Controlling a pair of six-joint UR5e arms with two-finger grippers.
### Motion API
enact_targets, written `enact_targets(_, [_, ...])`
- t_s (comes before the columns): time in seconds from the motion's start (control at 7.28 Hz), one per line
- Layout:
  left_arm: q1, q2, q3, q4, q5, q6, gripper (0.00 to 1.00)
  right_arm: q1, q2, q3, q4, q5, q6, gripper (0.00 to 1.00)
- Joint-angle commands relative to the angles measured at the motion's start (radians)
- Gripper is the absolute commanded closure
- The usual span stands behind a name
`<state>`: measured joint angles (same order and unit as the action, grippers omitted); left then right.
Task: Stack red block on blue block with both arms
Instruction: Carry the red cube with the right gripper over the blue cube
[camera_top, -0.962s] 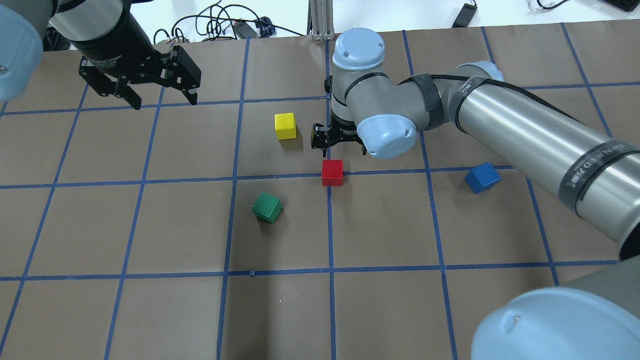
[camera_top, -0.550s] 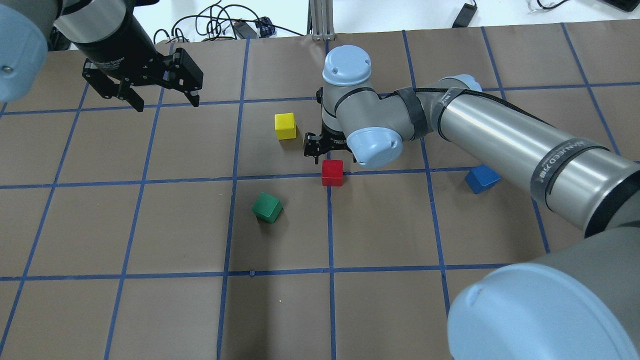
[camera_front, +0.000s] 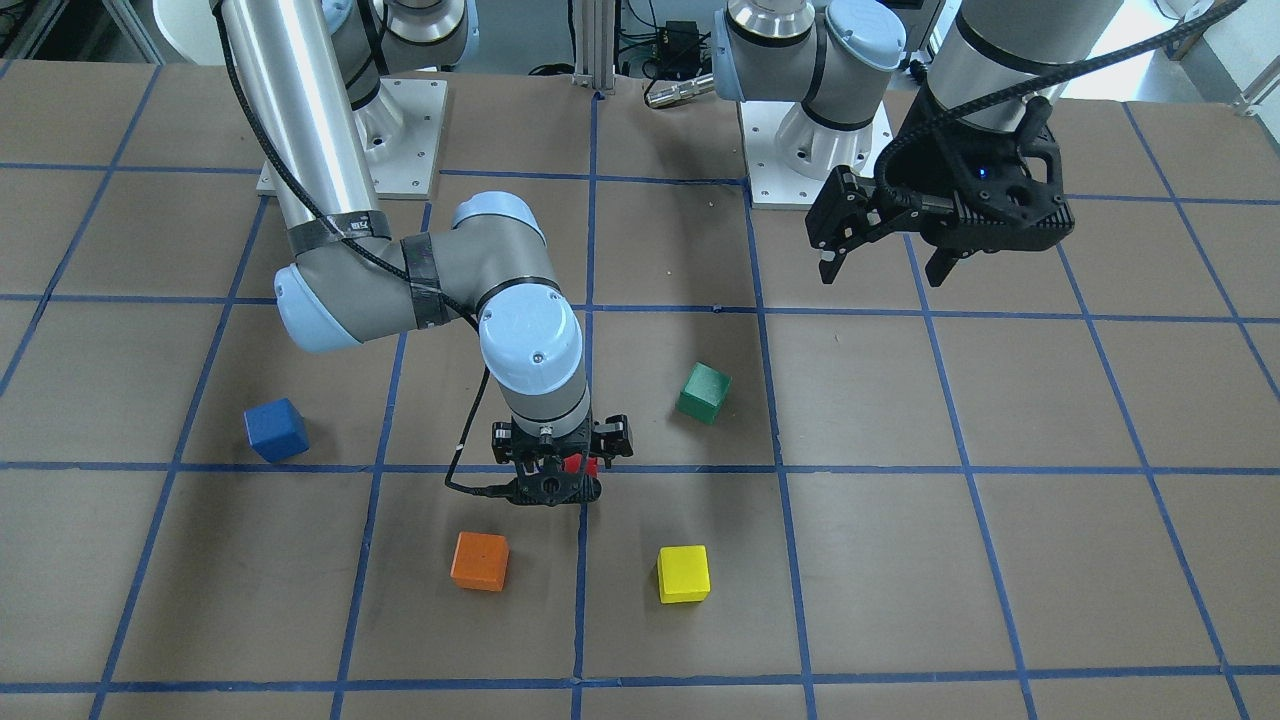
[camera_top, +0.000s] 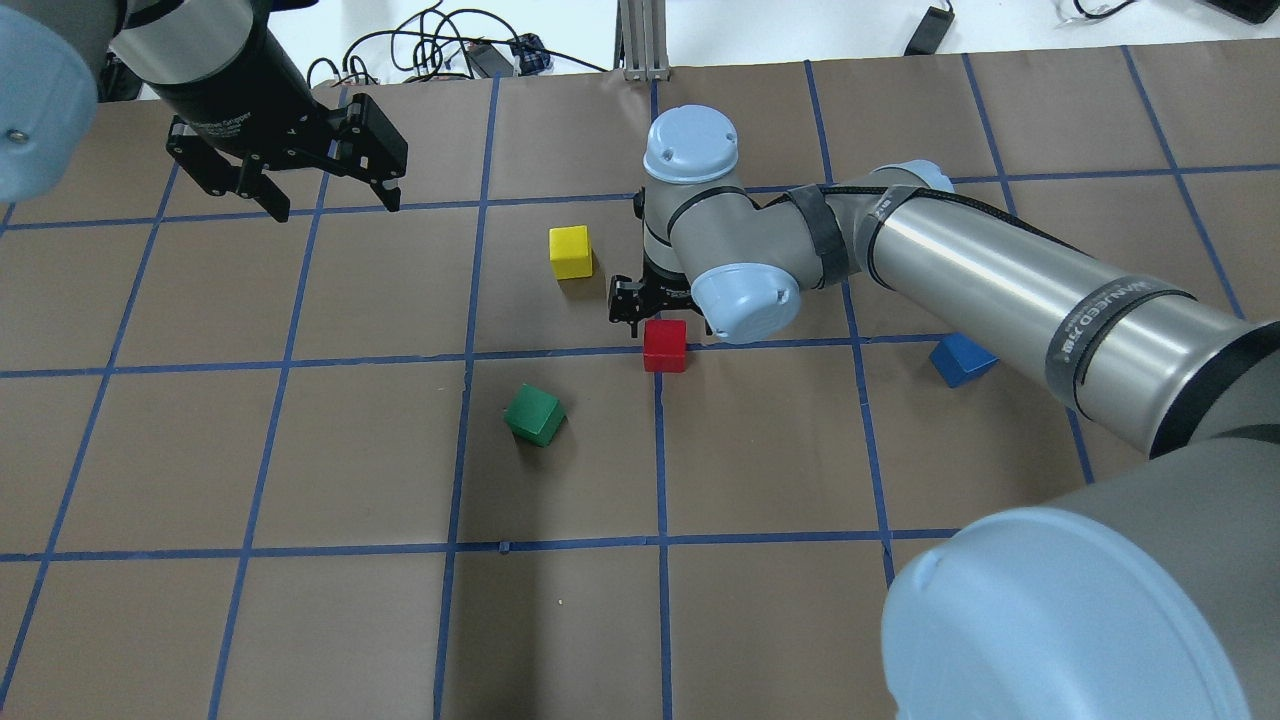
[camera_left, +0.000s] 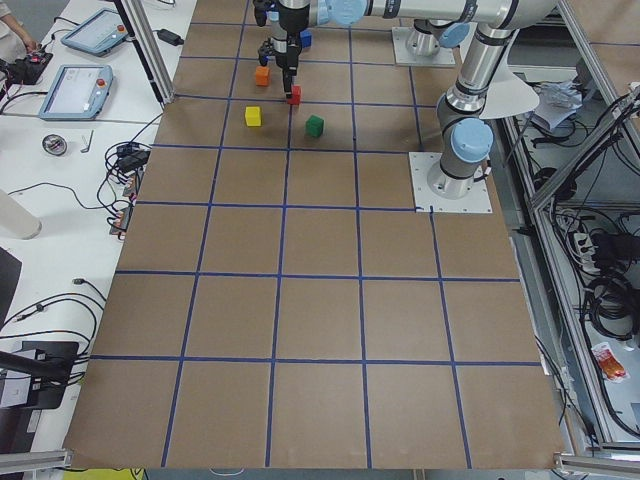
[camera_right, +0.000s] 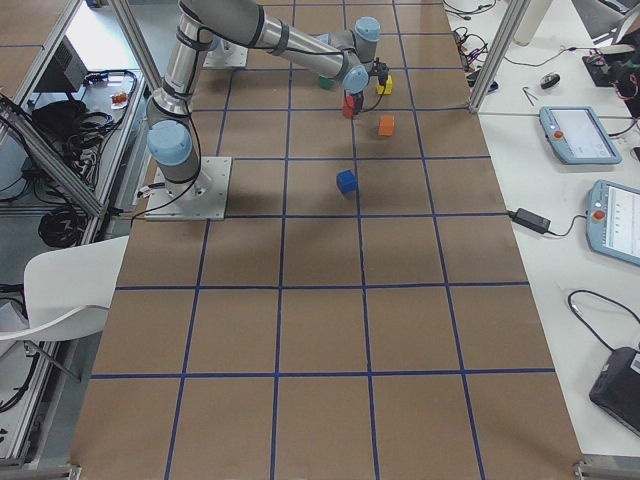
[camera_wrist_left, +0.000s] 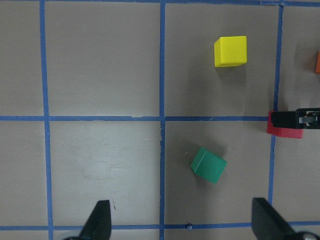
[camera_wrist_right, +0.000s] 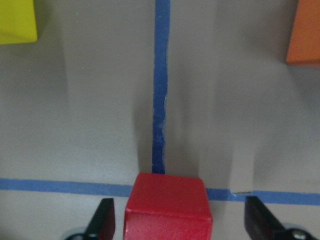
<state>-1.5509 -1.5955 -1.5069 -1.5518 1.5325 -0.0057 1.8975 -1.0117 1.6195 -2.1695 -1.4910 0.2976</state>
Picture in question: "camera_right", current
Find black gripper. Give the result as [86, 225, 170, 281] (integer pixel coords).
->
[345, 92, 364, 111]

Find red wooden block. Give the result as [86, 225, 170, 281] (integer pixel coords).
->
[342, 95, 356, 118]

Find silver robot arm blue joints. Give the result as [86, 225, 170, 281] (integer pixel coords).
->
[146, 1, 387, 202]

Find yellow wooden block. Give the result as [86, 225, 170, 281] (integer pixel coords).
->
[376, 75, 394, 96]

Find green wooden block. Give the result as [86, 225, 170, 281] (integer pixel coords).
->
[318, 76, 334, 90]

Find orange wooden block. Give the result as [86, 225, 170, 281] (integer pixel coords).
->
[378, 115, 395, 137]

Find blue wooden block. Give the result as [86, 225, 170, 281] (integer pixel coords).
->
[336, 170, 358, 195]

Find black computer mouse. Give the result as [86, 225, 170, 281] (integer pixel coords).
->
[539, 72, 561, 90]

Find black power adapter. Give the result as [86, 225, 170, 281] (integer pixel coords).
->
[508, 208, 551, 234]

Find upper blue teach pendant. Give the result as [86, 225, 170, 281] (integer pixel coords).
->
[539, 106, 622, 165]

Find blue teach pendant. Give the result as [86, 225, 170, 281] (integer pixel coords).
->
[539, 106, 622, 165]
[586, 180, 639, 265]

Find lower blue teach pendant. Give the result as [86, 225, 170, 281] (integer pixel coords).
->
[586, 180, 639, 265]

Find black electronics box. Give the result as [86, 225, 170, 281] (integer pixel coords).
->
[35, 36, 88, 93]

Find white plastic chair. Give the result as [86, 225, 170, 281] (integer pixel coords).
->
[1, 236, 129, 342]

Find black laptop bag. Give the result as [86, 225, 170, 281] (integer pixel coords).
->
[589, 347, 639, 435]

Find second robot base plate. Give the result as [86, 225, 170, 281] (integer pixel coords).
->
[203, 40, 248, 70]

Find aluminium frame post right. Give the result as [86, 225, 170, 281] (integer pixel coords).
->
[468, 0, 530, 114]

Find aluminium frame post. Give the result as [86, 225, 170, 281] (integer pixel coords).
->
[110, 0, 162, 92]
[468, 0, 530, 114]

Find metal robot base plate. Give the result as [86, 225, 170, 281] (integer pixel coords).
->
[143, 156, 232, 221]

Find aluminium frame post left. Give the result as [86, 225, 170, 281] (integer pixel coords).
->
[110, 0, 162, 92]

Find black cable bundle floor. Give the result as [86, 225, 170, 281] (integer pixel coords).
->
[38, 205, 90, 248]

